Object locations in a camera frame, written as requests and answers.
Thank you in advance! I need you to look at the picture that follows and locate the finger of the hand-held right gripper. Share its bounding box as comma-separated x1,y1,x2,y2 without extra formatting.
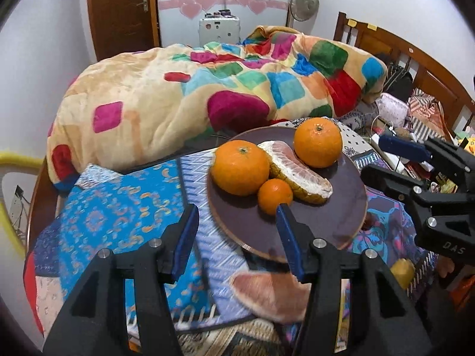
361,165,475,257
378,134,475,194

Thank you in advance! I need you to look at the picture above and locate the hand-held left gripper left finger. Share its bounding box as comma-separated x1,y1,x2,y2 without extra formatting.
42,203,201,356

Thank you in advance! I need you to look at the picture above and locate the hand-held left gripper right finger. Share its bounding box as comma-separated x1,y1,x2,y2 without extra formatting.
275,203,442,356

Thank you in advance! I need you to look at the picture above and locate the dark round plate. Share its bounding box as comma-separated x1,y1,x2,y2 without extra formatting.
206,126,368,262

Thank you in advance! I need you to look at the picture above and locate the small orange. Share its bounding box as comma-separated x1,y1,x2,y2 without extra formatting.
258,179,294,216

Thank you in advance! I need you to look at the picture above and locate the peeled pink pomelo piece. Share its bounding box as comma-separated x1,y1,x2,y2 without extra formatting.
229,271,313,323

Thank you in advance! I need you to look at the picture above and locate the pomelo segment with rind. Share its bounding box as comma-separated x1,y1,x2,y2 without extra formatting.
259,141,333,205

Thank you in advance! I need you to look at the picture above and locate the large orange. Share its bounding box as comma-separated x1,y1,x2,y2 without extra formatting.
294,117,343,168
210,140,271,196

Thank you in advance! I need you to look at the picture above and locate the white power strip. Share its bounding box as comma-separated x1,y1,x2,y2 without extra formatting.
371,135,401,171

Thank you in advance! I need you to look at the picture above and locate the pink pouch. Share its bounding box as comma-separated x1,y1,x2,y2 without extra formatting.
376,93,409,128

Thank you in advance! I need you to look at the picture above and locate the striped cloth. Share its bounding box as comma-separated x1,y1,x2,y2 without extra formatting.
407,89,450,139

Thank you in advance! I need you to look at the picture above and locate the purple floral cloth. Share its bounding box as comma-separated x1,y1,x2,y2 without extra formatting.
351,189,438,305

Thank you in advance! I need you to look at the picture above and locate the white black patterned cloth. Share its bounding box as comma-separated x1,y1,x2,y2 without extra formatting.
334,119,375,162

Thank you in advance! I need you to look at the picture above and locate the yellow fruit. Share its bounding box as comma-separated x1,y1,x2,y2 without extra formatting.
389,259,415,290

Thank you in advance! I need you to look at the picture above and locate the black bag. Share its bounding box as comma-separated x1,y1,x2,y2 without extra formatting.
384,63,414,101

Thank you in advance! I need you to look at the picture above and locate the blue patterned cloth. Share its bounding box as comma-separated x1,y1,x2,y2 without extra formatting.
24,152,260,336

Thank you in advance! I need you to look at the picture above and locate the wooden bed headboard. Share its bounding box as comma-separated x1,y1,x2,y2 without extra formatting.
334,12,475,138

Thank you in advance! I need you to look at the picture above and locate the colourful patchwork blanket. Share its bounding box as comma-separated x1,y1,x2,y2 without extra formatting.
46,26,388,193

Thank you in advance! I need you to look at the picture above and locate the standing fan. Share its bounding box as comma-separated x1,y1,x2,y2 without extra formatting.
289,0,320,29

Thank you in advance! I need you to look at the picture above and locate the yellow padded tube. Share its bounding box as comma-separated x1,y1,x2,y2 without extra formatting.
0,150,44,257

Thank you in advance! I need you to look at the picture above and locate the white appliance box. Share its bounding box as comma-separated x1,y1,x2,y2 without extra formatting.
198,9,241,46

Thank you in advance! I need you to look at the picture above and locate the brown wooden door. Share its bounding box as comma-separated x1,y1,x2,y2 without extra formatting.
86,0,161,62

